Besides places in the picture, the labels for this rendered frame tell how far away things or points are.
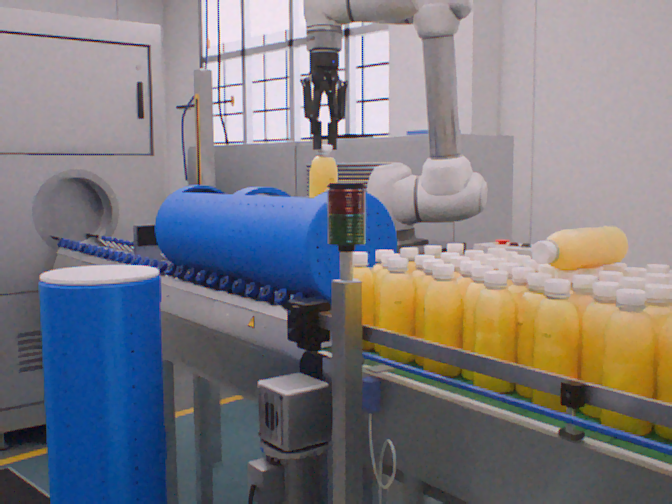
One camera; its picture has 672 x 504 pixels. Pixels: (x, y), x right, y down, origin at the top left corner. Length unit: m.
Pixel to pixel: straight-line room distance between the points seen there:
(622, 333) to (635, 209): 3.29
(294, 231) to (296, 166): 2.42
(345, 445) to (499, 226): 2.62
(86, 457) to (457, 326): 0.94
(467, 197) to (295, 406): 1.12
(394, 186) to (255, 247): 0.67
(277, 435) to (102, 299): 0.54
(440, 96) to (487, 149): 1.34
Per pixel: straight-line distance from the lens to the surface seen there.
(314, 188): 1.83
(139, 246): 2.87
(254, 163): 4.43
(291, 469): 1.50
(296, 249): 1.72
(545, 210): 4.63
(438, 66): 2.34
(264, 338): 1.90
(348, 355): 1.22
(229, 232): 2.00
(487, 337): 1.27
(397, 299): 1.44
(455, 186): 2.35
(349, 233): 1.17
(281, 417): 1.45
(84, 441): 1.84
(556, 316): 1.19
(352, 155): 3.83
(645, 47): 4.42
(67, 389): 1.83
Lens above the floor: 1.28
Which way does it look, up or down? 6 degrees down
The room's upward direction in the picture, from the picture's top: straight up
